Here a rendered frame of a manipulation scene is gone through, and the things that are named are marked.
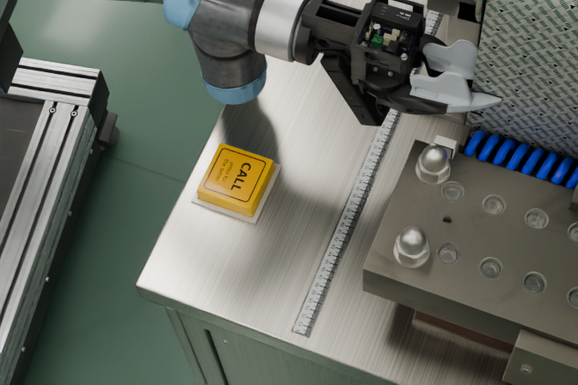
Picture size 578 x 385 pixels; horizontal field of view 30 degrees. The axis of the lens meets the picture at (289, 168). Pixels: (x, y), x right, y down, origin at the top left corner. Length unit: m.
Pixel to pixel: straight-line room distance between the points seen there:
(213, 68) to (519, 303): 0.42
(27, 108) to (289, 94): 0.99
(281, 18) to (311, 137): 0.24
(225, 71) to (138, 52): 1.32
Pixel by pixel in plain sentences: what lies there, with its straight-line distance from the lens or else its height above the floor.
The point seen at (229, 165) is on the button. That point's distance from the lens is 1.27.
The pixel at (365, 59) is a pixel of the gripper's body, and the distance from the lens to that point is 1.07.
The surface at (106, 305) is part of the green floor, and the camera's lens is 2.23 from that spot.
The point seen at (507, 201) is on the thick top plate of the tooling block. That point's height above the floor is 1.03.
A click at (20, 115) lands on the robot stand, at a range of 2.23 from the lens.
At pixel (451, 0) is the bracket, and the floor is 1.13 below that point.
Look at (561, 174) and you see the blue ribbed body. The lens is 1.14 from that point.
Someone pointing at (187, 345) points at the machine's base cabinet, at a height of 0.73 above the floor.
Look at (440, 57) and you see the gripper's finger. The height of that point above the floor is 1.11.
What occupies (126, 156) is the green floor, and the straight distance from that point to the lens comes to 2.37.
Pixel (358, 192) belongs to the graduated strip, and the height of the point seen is 0.90.
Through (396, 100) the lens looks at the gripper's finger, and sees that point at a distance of 1.10.
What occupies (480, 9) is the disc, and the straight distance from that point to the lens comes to 0.99.
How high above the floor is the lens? 2.03
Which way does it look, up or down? 62 degrees down
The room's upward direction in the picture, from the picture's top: 7 degrees counter-clockwise
